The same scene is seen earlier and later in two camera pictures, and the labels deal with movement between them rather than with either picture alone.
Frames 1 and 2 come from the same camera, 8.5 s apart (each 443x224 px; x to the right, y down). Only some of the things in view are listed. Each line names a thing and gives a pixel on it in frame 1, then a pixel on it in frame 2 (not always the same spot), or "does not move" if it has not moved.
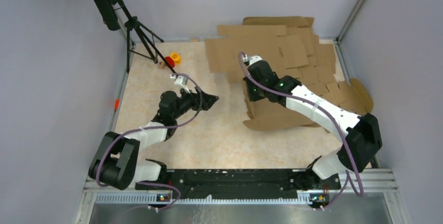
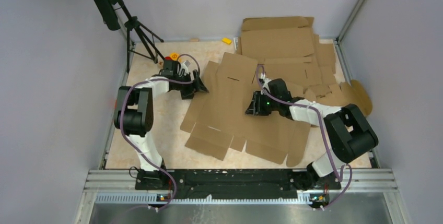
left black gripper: (195, 98) → (196, 86)
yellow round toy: (176, 58) does not move
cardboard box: (270, 42) → (215, 115)
